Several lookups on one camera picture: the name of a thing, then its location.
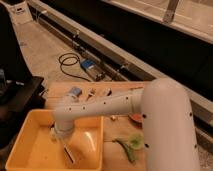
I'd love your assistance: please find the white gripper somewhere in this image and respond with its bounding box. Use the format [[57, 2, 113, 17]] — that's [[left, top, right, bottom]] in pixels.
[[50, 123, 74, 139]]

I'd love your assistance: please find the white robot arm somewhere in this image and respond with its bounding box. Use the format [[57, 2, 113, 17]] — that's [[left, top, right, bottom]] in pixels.
[[53, 78, 200, 171]]

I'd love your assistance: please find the yellow plastic tray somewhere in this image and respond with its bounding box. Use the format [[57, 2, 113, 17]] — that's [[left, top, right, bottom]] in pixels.
[[6, 110, 103, 171]]

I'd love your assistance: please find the blue sponge block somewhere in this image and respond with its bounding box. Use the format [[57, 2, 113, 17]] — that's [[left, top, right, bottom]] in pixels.
[[67, 87, 82, 100]]

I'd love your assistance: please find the metal fork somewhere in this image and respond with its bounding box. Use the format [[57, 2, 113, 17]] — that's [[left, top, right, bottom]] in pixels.
[[86, 88, 95, 101]]

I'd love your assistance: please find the yellow corn piece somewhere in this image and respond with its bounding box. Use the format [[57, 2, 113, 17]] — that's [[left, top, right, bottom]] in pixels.
[[110, 115, 117, 121]]

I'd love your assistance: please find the black side stand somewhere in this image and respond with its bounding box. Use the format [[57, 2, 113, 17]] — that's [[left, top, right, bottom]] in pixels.
[[0, 76, 45, 149]]

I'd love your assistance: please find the wooden board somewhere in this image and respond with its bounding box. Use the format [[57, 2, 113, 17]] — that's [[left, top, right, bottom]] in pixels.
[[46, 82, 147, 171]]

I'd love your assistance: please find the blue power device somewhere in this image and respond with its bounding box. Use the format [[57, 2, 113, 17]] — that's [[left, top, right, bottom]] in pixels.
[[80, 59, 105, 81]]

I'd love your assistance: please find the green vegetable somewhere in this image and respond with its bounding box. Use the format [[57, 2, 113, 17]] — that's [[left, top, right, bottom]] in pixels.
[[113, 139, 136, 163]]

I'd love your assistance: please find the orange bowl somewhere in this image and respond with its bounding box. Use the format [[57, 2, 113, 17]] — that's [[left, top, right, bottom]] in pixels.
[[129, 114, 142, 124]]

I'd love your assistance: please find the green plastic cup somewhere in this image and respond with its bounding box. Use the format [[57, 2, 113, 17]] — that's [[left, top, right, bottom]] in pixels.
[[128, 134, 144, 150]]

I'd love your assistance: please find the white box on floor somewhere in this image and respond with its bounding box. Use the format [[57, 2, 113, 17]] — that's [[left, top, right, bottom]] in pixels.
[[10, 1, 33, 25]]

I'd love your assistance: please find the black cable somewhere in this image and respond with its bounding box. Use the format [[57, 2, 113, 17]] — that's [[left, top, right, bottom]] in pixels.
[[58, 52, 92, 83]]

